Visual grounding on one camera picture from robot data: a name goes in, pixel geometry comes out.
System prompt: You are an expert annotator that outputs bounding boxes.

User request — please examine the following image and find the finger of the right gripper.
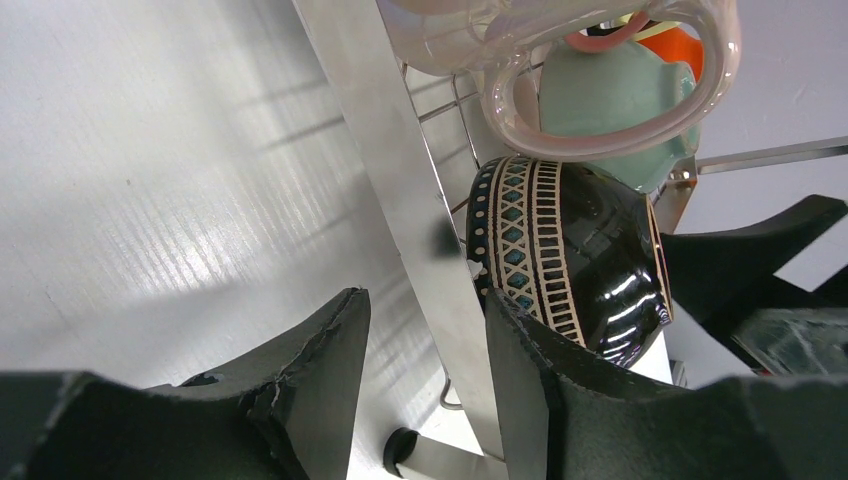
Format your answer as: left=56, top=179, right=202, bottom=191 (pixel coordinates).
left=662, top=195, right=847, bottom=371

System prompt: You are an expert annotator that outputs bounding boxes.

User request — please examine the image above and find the pink mug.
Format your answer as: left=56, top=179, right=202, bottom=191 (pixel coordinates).
left=564, top=12, right=650, bottom=54

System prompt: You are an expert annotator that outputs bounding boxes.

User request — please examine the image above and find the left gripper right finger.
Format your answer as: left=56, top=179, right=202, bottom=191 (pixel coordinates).
left=485, top=289, right=847, bottom=479

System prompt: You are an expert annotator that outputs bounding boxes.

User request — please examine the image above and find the orange bowl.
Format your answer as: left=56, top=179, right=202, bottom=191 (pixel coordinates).
left=638, top=27, right=704, bottom=82

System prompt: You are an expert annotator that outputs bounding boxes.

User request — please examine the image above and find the brown dish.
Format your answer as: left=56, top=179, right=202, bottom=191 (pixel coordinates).
left=466, top=154, right=673, bottom=368

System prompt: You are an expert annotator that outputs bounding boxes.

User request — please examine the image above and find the beige cup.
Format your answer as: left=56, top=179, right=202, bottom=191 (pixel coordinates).
left=378, top=1, right=741, bottom=162

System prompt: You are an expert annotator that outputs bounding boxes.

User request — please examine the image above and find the mint green bowl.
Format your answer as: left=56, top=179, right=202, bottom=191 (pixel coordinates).
left=539, top=42, right=700, bottom=193

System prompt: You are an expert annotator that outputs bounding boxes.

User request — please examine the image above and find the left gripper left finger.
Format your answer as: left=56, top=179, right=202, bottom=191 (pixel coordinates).
left=1, top=287, right=371, bottom=479

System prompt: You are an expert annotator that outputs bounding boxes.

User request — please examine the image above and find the steel two-tier dish rack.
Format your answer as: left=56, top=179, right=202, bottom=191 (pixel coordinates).
left=291, top=0, right=848, bottom=480

